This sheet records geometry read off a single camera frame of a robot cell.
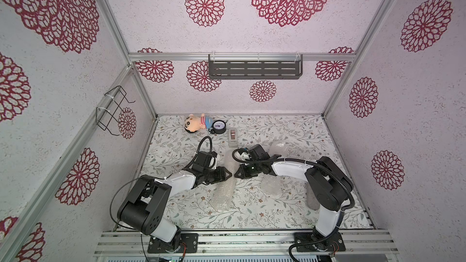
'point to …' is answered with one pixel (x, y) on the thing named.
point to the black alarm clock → (218, 127)
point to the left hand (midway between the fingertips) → (227, 176)
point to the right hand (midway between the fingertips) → (233, 174)
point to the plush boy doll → (193, 124)
